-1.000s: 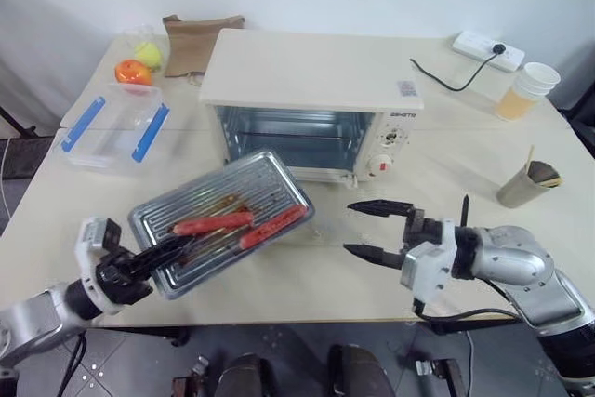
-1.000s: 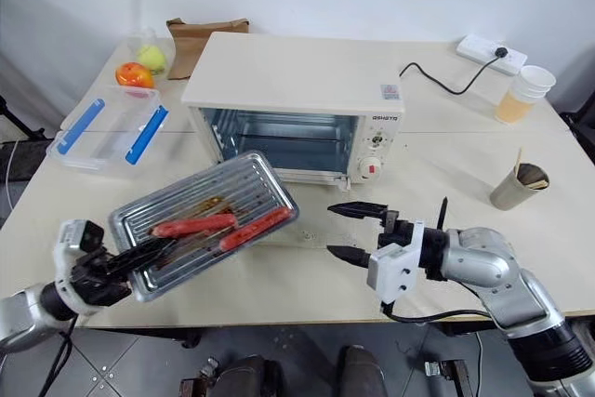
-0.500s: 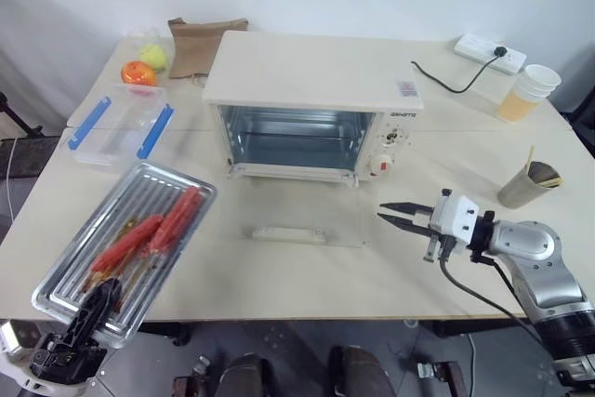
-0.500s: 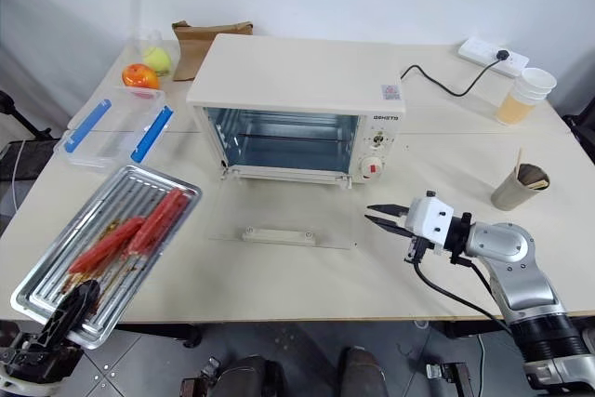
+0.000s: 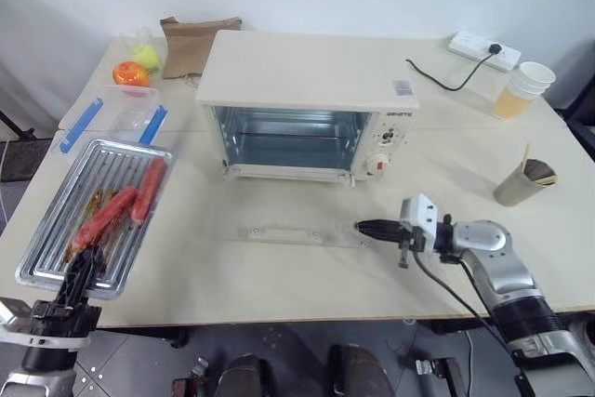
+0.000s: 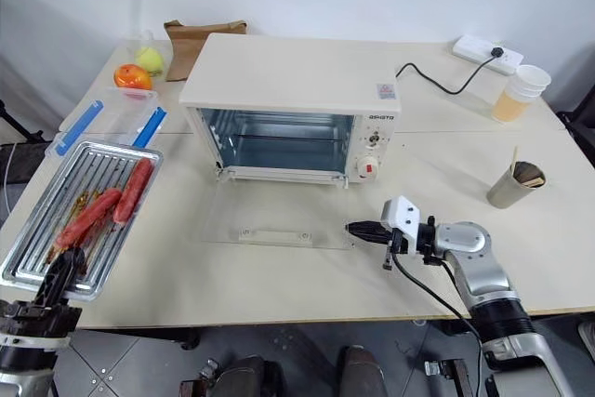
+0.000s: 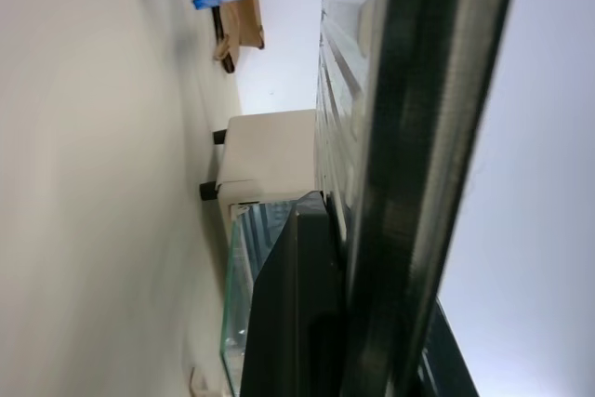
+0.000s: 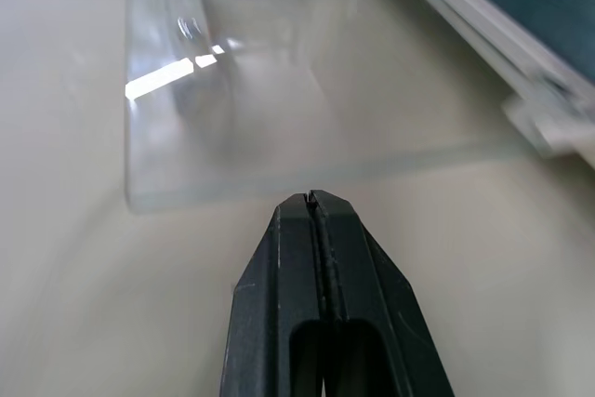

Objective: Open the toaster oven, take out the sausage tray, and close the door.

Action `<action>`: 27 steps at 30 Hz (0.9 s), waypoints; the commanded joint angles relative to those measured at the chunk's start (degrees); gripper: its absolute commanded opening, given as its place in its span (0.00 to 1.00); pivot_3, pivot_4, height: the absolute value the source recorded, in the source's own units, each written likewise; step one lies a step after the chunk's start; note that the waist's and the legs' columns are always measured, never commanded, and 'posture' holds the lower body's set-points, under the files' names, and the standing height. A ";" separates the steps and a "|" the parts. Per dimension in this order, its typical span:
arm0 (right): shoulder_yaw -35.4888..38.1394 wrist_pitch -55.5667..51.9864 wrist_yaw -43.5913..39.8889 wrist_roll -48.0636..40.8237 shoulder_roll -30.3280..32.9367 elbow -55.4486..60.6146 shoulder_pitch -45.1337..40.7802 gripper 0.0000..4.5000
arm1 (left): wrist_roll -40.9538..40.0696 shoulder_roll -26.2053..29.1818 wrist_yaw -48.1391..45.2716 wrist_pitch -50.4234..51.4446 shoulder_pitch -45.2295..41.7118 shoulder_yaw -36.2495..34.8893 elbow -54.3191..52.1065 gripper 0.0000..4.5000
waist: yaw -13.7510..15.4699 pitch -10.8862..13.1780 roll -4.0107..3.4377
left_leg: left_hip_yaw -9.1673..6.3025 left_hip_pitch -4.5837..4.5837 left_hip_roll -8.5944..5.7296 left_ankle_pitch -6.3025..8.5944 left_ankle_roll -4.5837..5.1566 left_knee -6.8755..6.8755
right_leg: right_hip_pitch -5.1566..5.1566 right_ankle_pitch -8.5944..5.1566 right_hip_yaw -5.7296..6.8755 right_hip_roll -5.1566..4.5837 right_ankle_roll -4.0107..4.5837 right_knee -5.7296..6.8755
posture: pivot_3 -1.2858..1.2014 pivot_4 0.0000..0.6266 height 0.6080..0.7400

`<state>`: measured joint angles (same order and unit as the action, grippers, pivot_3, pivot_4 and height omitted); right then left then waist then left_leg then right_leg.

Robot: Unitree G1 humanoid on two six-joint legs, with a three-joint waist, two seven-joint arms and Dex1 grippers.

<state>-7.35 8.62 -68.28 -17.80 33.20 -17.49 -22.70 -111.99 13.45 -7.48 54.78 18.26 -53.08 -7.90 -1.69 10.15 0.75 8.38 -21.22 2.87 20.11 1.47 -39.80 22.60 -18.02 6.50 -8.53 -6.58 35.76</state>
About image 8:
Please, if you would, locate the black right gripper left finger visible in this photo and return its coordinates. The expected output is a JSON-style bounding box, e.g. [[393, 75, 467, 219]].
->
[[218, 191, 328, 397]]

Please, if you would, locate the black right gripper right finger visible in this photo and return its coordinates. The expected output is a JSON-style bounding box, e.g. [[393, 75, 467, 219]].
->
[[307, 189, 456, 397]]

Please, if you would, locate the clear plastic container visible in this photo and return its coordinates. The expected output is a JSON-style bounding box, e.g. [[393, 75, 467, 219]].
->
[[123, 0, 540, 217]]

